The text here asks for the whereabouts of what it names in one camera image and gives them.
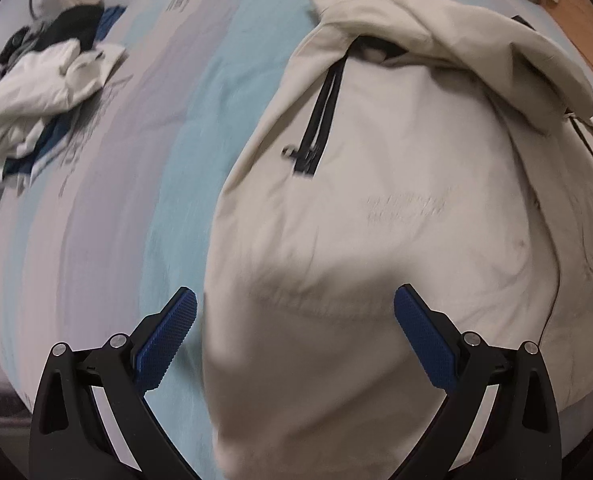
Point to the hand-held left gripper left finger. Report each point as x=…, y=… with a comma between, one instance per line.
x=169, y=340

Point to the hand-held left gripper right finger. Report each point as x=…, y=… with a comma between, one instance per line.
x=424, y=340

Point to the cream and black hooded jacket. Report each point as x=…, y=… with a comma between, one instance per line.
x=401, y=185

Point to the bed with striped sheet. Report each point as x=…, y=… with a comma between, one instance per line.
x=176, y=160

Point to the dark blue garment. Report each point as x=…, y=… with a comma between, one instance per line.
x=26, y=162

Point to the crumpled white jacket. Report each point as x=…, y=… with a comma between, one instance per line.
x=36, y=80

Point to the black garment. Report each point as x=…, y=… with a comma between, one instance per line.
x=74, y=25

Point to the wooden headboard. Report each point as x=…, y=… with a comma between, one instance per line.
x=576, y=25

